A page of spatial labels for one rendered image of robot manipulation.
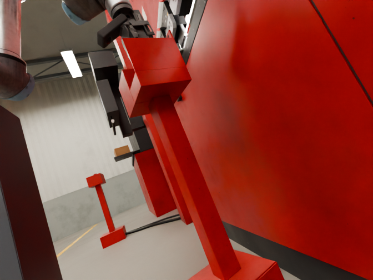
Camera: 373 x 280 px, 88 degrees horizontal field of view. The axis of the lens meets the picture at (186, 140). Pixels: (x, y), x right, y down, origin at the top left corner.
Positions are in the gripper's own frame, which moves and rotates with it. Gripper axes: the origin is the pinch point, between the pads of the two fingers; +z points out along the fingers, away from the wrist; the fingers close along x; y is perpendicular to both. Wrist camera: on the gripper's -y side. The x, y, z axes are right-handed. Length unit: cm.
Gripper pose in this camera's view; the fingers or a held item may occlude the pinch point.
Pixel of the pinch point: (142, 69)
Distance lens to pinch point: 62.3
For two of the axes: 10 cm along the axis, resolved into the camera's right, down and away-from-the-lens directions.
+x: -4.0, 3.1, 8.6
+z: 4.5, 8.9, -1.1
